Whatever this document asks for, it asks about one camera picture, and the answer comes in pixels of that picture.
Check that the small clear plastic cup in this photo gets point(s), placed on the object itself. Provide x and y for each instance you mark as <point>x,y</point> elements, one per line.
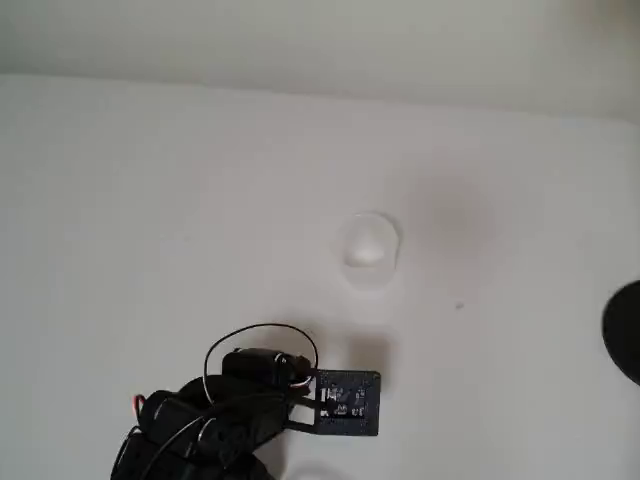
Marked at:
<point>371,255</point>

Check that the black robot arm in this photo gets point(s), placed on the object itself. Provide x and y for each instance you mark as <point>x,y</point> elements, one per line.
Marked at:
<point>215,430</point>

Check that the black round object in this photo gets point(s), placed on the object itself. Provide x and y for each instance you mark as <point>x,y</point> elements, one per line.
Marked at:
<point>625,332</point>

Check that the black camera circuit board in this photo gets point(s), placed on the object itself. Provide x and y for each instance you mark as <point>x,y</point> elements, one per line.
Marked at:
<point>347,402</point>

